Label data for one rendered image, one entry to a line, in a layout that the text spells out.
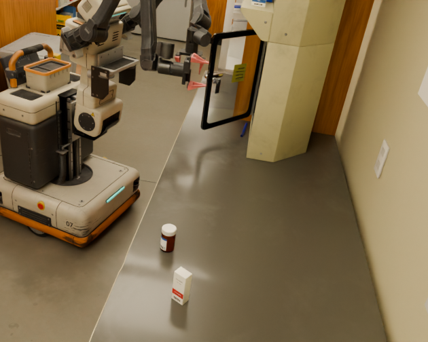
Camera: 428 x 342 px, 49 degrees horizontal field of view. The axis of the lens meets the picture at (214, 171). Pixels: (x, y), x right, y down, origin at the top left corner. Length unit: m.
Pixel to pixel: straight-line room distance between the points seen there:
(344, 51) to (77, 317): 1.74
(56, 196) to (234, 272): 1.61
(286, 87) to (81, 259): 1.56
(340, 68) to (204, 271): 1.19
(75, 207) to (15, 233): 0.47
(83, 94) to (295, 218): 1.36
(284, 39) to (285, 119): 0.31
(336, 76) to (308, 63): 0.39
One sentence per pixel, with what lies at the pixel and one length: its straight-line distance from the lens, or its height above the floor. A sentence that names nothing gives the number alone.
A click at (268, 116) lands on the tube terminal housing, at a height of 1.13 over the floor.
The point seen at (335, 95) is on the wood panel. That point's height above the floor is 1.13.
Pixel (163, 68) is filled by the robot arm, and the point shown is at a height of 1.20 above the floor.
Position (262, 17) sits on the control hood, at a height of 1.49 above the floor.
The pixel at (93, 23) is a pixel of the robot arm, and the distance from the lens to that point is 2.16.
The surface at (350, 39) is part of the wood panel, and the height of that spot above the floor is 1.39.
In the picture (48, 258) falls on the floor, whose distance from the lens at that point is 2.77.
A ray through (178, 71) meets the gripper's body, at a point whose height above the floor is 1.20.
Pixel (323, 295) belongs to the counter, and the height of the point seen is 0.94.
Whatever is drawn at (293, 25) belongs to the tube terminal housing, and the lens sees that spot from 1.71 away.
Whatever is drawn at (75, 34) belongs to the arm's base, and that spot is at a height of 1.22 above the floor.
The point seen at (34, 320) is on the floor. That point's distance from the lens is 2.47.
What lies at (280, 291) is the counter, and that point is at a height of 0.94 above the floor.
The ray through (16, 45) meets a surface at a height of 0.65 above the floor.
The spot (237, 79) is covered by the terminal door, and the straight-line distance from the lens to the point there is 1.98.
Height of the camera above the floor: 1.82
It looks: 30 degrees down
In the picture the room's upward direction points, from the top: 9 degrees clockwise
